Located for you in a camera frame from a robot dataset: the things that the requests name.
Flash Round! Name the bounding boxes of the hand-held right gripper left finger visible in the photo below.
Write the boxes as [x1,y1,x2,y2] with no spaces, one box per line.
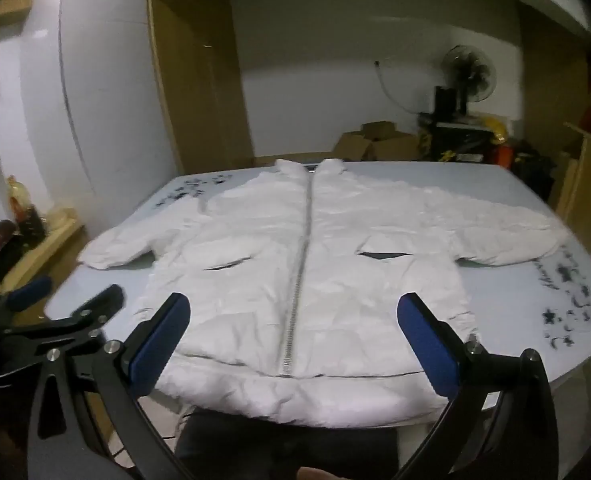
[28,292,191,480]

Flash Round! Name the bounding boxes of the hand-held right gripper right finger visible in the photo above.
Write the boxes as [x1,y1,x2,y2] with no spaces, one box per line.
[397,292,559,480]

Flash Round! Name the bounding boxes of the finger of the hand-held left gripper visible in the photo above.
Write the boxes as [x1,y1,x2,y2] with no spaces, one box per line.
[0,274,54,331]
[0,284,126,391]

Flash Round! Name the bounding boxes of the white puffer jacket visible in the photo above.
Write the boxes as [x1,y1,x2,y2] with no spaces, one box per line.
[78,158,571,429]

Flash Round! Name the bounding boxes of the light wooden side shelf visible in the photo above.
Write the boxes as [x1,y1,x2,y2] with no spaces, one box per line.
[0,205,86,323]

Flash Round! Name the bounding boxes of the amber bottle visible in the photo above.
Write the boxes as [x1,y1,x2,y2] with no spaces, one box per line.
[6,175,47,250]

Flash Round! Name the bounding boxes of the light blue printed table cover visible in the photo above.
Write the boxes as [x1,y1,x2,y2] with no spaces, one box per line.
[43,160,591,411]

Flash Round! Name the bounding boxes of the person's dark trousers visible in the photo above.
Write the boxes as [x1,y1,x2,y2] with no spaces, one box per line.
[174,406,403,480]

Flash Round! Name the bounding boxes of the red container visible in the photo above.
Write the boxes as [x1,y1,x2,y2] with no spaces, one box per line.
[491,142,519,167]

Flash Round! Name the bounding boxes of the open cardboard box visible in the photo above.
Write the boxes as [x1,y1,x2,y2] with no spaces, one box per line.
[360,121,422,162]
[332,131,377,162]

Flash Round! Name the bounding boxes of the black bag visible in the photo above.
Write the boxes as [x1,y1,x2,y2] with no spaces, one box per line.
[510,140,556,196]

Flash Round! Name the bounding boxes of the light wooden cabinet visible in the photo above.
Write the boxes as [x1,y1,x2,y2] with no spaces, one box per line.
[550,121,591,273]

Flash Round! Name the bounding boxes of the yellow hard hat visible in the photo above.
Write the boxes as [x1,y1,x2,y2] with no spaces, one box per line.
[479,116,510,145]

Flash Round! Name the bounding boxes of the tall wooden wardrobe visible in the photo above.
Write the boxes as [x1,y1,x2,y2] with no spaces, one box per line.
[147,0,254,175]

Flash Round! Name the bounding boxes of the black electric fan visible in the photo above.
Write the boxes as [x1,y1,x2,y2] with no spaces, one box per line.
[434,45,497,117]

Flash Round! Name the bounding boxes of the brown wooden panel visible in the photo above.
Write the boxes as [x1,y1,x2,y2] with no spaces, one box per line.
[518,7,591,161]

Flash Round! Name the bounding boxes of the white wall cable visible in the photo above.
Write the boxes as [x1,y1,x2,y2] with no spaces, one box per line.
[373,60,422,114]

